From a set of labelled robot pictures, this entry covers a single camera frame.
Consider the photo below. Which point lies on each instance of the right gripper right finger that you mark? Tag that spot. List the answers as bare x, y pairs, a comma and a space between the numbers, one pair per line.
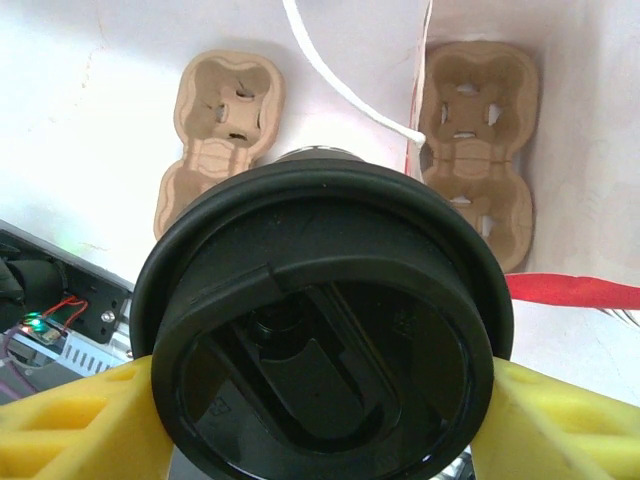
565, 440

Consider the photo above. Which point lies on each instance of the stack of cardboard cup carriers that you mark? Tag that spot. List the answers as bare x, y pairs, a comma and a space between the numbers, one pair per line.
220, 100

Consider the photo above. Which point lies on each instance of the red and white paper bag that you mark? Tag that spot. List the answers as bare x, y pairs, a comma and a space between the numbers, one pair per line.
585, 150

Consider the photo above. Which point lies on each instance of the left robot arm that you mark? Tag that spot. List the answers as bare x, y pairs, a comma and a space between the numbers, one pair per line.
30, 275

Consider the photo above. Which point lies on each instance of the paper coffee cup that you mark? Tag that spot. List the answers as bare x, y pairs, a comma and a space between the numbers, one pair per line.
320, 154

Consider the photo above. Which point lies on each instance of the cardboard cup carrier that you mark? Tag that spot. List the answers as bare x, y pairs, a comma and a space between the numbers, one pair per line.
475, 110

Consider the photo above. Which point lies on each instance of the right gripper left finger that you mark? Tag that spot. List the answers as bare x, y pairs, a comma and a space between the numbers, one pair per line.
75, 435

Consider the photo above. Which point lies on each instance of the black coffee cup lid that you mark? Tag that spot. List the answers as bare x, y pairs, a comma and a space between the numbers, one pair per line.
325, 300

